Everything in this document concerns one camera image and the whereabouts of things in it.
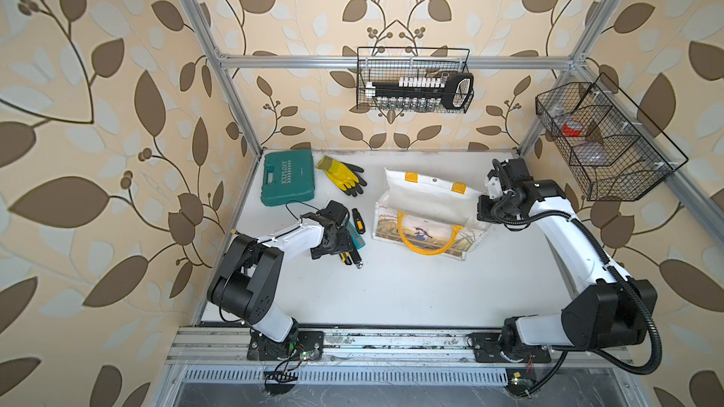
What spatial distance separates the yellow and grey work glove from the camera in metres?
1.10

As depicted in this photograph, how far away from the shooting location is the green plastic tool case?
3.44 feet

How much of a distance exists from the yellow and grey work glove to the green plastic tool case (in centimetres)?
6
